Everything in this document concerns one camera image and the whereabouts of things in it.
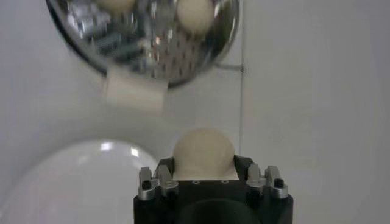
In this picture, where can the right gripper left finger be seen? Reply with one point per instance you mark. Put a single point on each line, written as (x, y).
(164, 179)

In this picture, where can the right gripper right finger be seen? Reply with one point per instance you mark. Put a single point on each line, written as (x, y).
(254, 179)

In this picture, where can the white round plate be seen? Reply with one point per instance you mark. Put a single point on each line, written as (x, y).
(76, 188)

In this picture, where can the white steamed baozi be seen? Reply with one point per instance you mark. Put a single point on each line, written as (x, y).
(204, 152)
(195, 15)
(115, 3)

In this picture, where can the steel perforated steamer basket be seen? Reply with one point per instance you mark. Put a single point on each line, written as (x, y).
(170, 58)

